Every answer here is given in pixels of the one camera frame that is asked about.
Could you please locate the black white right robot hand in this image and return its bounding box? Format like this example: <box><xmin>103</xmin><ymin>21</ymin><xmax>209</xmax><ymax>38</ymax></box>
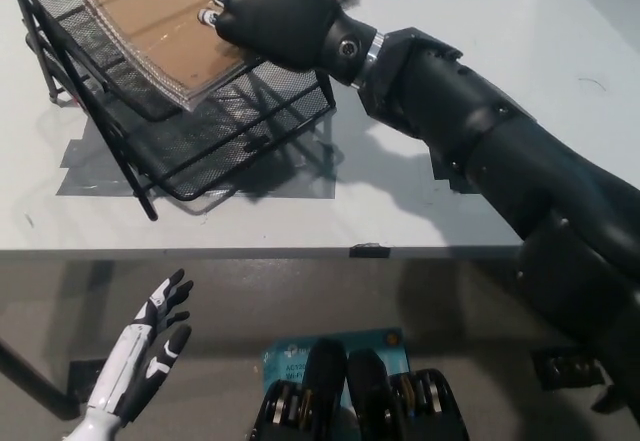
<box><xmin>198</xmin><ymin>0</ymin><xmax>347</xmax><ymax>71</ymax></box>

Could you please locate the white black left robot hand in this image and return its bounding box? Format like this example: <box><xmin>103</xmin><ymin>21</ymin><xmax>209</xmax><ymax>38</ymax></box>
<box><xmin>87</xmin><ymin>269</ymin><xmax>195</xmax><ymax>420</ymax></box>

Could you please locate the black mesh two-tier file tray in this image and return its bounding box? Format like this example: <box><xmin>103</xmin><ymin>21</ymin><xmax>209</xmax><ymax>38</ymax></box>
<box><xmin>0</xmin><ymin>0</ymin><xmax>337</xmax><ymax>222</ymax></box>

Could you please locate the black slanted table leg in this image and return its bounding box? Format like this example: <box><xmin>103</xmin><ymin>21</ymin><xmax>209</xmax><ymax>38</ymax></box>
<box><xmin>0</xmin><ymin>338</ymin><xmax>81</xmax><ymax>420</ymax></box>

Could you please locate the grey tape patch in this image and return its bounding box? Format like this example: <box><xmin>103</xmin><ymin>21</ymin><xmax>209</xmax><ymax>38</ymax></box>
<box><xmin>54</xmin><ymin>125</ymin><xmax>336</xmax><ymax>201</ymax></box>

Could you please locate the teal wifi router box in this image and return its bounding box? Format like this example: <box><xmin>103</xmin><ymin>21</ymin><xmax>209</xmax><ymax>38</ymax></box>
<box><xmin>260</xmin><ymin>328</ymin><xmax>405</xmax><ymax>407</ymax></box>

